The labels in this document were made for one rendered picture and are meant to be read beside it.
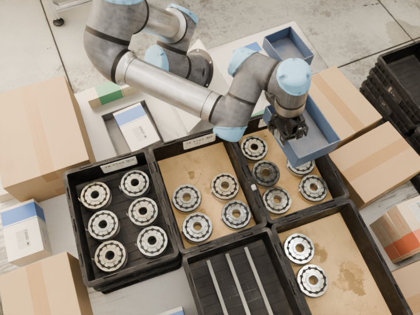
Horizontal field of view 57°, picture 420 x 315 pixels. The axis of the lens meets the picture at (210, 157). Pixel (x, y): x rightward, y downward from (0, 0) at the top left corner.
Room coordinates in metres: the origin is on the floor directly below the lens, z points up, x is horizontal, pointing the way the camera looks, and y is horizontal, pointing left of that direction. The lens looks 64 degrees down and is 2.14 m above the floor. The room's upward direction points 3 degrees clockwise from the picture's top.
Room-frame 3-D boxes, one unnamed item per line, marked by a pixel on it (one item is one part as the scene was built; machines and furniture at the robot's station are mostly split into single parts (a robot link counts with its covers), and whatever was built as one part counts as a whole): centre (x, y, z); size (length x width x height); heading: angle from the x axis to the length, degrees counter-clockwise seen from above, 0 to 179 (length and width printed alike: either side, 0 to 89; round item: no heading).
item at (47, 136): (0.69, 0.65, 0.80); 0.40 x 0.30 x 0.20; 24
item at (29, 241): (0.33, 0.66, 0.75); 0.20 x 0.12 x 0.09; 24
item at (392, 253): (0.39, -0.72, 0.74); 0.16 x 0.12 x 0.07; 25
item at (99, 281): (0.37, 0.29, 0.92); 0.40 x 0.30 x 0.02; 21
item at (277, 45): (1.25, -0.34, 0.74); 0.20 x 0.15 x 0.07; 30
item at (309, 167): (0.62, -0.34, 0.86); 0.10 x 0.10 x 0.01
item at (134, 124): (0.77, 0.30, 0.75); 0.20 x 0.12 x 0.09; 31
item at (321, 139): (0.61, -0.28, 1.11); 0.20 x 0.15 x 0.07; 28
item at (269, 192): (0.46, -0.24, 0.86); 0.10 x 0.10 x 0.01
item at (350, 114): (0.89, -0.50, 0.78); 0.30 x 0.22 x 0.16; 33
